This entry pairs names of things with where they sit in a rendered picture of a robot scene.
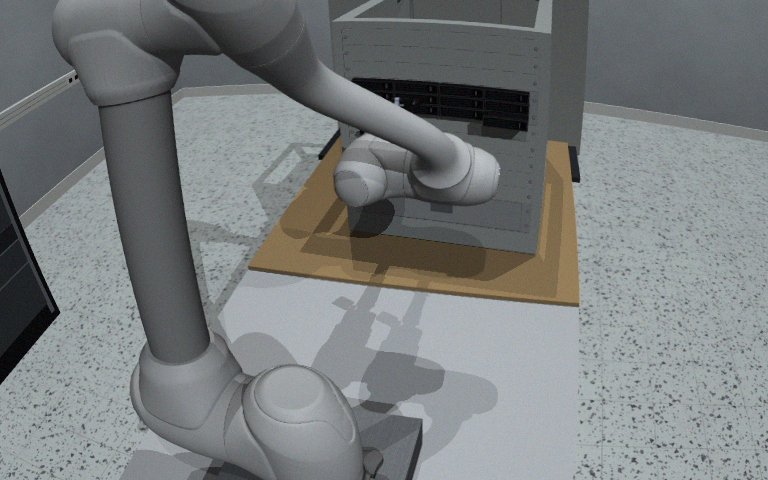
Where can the tan flat wooden board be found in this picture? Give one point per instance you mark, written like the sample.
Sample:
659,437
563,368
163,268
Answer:
312,239

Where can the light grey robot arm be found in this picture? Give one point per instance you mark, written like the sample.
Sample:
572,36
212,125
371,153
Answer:
290,422

